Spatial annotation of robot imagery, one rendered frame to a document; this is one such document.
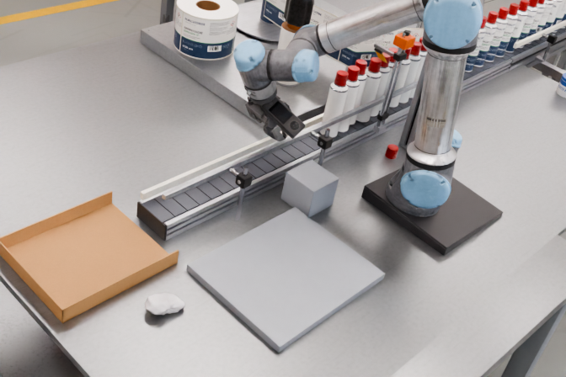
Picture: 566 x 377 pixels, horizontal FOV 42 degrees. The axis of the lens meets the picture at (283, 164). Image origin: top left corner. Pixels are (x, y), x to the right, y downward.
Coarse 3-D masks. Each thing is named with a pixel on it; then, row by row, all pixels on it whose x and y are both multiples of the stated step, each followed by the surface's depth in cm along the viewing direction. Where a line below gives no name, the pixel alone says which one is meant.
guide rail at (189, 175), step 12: (312, 120) 214; (252, 144) 199; (264, 144) 202; (228, 156) 193; (240, 156) 196; (204, 168) 187; (168, 180) 181; (180, 180) 183; (144, 192) 175; (156, 192) 178
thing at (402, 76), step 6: (408, 54) 224; (408, 60) 225; (402, 66) 225; (408, 66) 226; (402, 72) 226; (402, 78) 227; (396, 84) 229; (402, 84) 229; (396, 102) 233; (390, 108) 233
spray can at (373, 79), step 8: (376, 64) 213; (368, 72) 215; (376, 72) 215; (368, 80) 215; (376, 80) 215; (368, 88) 216; (376, 88) 217; (368, 96) 218; (360, 104) 220; (368, 112) 221; (360, 120) 223; (368, 120) 224
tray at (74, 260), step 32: (32, 224) 167; (64, 224) 174; (96, 224) 176; (128, 224) 178; (32, 256) 164; (64, 256) 166; (96, 256) 167; (128, 256) 169; (160, 256) 171; (32, 288) 156; (64, 288) 158; (96, 288) 160; (128, 288) 161; (64, 320) 151
